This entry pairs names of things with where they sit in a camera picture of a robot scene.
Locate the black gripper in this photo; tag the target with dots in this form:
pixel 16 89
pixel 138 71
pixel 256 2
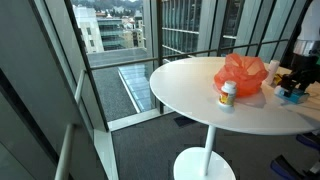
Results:
pixel 305 66

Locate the blue rectangular box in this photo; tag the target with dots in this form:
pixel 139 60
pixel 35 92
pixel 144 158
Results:
pixel 296 97

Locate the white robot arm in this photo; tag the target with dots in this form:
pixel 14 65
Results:
pixel 311 23

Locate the orange plastic bag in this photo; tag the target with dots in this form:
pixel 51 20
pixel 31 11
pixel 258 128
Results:
pixel 241 76

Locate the tall white bottle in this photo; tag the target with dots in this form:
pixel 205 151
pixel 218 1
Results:
pixel 272 71

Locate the blue black base foot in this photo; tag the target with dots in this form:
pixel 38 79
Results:
pixel 283 168
pixel 308 140

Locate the small white-capped pill bottle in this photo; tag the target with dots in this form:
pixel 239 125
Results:
pixel 228 95

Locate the grey metal window handrail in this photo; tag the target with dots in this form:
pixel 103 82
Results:
pixel 123 62
pixel 226 48
pixel 80 86
pixel 65 153

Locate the round white pedestal table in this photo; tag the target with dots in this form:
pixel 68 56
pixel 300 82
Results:
pixel 193 90

